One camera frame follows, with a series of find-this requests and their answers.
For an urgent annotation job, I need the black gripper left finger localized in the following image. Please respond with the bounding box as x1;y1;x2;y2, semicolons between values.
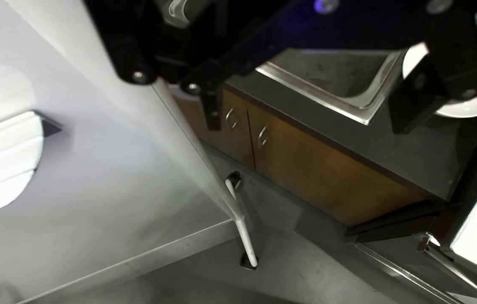
84;0;314;131

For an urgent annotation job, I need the stainless steel sink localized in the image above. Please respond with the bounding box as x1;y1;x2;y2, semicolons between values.
254;47;408;126

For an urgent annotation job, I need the white foreground panel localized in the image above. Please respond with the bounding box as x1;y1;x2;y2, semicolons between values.
0;0;263;304

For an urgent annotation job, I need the small lower cabinet handle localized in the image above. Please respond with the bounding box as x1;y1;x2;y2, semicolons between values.
256;123;271;148
224;106;239;131

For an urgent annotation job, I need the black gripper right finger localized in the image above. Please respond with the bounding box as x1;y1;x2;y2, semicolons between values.
390;0;477;135

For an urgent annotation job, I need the wooden lower cabinet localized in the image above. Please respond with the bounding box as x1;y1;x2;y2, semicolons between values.
175;86;434;228

